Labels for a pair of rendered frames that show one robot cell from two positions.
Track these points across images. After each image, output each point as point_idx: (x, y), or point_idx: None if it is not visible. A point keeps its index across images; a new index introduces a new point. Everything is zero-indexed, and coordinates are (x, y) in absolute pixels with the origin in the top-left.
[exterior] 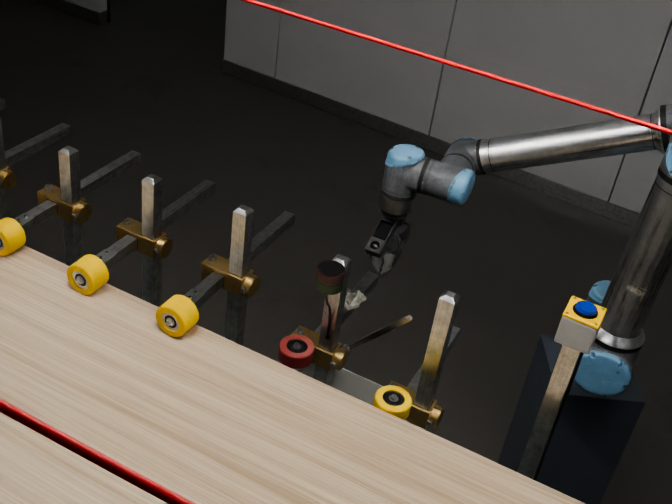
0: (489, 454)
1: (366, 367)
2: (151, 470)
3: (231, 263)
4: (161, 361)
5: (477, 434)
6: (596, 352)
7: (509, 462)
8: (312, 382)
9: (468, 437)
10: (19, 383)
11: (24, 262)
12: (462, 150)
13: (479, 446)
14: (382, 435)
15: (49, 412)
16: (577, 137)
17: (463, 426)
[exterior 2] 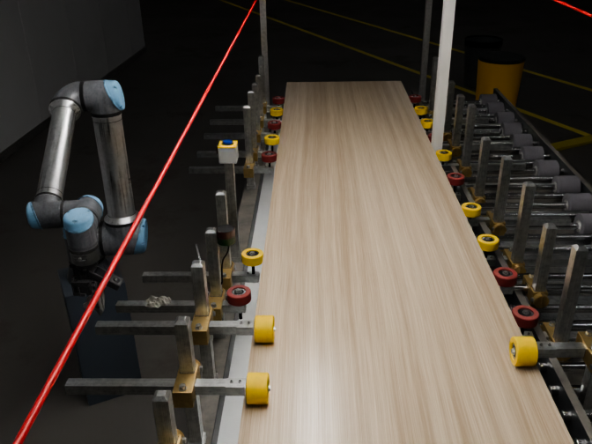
0: (74, 412)
1: None
2: (378, 301)
3: (207, 307)
4: (299, 332)
5: (55, 423)
6: (143, 224)
7: (105, 374)
8: (263, 279)
9: (60, 426)
10: (377, 375)
11: None
12: (55, 202)
13: (67, 419)
14: (281, 251)
15: (383, 351)
16: (65, 141)
17: (48, 432)
